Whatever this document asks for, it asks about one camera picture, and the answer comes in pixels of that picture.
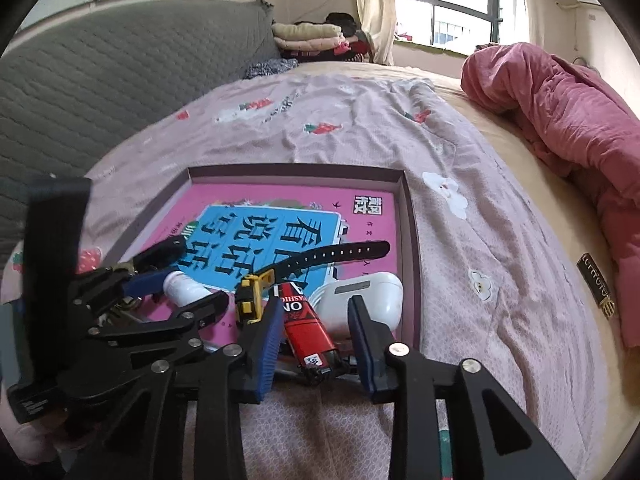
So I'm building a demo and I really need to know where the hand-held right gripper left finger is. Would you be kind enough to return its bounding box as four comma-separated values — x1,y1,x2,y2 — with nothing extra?
65,297,285,480

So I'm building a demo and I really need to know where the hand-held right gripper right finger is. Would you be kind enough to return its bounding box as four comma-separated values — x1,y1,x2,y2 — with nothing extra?
347,295,576,480

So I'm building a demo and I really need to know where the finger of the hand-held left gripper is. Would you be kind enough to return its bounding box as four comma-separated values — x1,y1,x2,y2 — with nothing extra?
97,290,230,343
116,237,189,297

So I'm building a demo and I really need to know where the small white bottle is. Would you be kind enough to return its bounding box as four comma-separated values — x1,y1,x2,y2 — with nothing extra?
162,270,208,306

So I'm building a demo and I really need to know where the black and yellow wristwatch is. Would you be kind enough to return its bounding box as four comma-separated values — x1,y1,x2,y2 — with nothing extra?
235,241,391,328

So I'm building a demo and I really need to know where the red lighter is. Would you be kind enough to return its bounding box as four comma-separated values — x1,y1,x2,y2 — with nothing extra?
276,282,337,386

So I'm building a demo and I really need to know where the white earbuds case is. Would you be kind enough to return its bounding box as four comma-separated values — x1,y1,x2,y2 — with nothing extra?
312,271,404,341

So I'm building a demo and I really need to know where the shallow grey cardboard box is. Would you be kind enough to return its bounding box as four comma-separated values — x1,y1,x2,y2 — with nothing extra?
102,162,423,386

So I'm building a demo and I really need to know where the person's left hand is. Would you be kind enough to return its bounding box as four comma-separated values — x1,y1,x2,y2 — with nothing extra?
0,390,68,466

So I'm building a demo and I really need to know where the strawberry printed blanket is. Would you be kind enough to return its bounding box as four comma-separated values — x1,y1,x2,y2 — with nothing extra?
0,72,608,480

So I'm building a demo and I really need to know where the pink and blue book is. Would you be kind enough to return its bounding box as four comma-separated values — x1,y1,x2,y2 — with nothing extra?
145,182,403,346

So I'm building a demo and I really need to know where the grey quilted headboard cover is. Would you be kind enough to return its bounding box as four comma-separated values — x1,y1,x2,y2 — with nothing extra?
0,0,281,271

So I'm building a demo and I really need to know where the beige mattress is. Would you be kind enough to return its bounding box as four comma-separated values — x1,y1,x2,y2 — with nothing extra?
295,60,640,461

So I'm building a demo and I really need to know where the black and gold mattress label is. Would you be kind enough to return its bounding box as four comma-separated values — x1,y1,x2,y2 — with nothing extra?
576,252,617,318

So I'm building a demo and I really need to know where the dark floral cloth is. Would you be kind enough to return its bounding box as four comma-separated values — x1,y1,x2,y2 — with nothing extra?
242,58,299,79

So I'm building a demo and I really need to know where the folded pink blanket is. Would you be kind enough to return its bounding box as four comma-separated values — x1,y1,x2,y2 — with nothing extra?
277,37,346,53

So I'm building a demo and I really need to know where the folded cream blanket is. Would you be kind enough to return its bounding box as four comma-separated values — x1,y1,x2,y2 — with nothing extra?
271,22,345,42

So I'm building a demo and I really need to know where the red patterned garment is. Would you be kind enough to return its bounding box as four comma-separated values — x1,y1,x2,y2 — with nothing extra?
332,40,373,64

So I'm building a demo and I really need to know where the pink quilt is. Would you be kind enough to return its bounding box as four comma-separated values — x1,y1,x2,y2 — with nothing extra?
460,42,640,348

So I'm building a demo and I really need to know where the black garment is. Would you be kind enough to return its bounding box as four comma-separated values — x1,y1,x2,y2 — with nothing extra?
325,12,358,36

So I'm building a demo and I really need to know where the cream curtain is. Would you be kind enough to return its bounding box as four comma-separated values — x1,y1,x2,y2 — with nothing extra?
352,0,396,66

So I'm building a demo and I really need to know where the window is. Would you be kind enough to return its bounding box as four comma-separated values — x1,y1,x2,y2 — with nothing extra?
395,0,523,54

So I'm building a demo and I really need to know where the sheer white curtain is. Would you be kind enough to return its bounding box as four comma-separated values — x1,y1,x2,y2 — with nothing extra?
515,0,541,48

